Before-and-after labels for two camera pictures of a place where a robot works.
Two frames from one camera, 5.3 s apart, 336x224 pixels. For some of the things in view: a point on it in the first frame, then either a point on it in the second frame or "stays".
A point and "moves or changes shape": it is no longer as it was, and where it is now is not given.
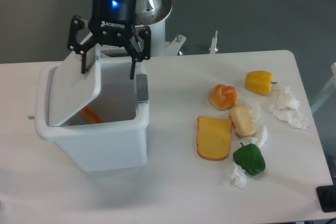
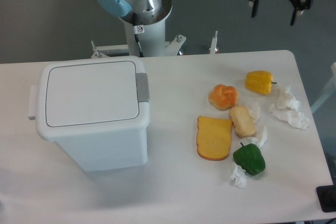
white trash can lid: (70, 88) moves or changes shape
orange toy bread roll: (223, 97) stays
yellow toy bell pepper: (259, 82) stays
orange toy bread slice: (213, 138) stays
